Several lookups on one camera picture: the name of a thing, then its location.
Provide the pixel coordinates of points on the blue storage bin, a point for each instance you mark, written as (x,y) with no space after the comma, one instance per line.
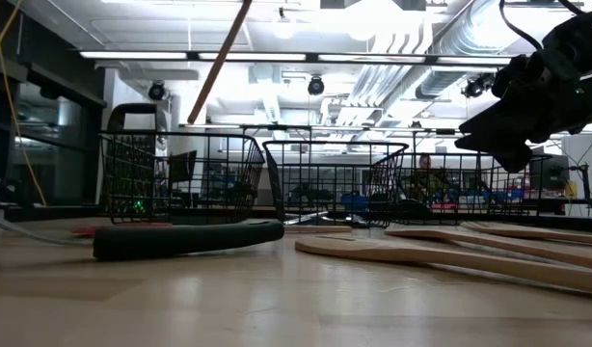
(354,201)

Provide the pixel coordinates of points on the black mesh box grater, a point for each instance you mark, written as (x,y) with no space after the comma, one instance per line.
(132,108)

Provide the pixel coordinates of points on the black turner spatula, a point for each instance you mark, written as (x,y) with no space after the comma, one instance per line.
(190,238)

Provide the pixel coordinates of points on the black metal rig frame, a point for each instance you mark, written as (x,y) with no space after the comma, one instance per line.
(60,212)

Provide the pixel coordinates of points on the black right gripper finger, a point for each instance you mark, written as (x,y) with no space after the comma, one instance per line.
(510,154)
(503,120)

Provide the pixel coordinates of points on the black background monitor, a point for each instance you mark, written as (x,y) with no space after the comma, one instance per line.
(549,173)

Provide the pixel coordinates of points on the black ceiling spotlight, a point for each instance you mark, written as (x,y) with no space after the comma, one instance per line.
(315,86)
(156,91)
(476,87)

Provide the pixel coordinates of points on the round white ceiling lamp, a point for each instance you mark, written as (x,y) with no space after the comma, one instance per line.
(284,26)

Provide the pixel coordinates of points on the silver ventilation duct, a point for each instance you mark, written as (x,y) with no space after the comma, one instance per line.
(445,72)

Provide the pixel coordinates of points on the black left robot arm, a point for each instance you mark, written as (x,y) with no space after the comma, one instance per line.
(2,193)

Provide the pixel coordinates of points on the slotted wooden spoon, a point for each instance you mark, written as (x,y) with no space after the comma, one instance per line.
(373,250)

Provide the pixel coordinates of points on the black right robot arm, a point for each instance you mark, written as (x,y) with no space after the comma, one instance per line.
(580,38)

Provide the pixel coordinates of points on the person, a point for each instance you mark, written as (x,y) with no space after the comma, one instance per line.
(425,161)

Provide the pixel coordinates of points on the white poster board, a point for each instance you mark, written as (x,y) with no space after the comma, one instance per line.
(590,159)

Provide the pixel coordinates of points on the long ceiling light strip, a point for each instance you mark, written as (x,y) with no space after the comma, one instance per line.
(132,55)

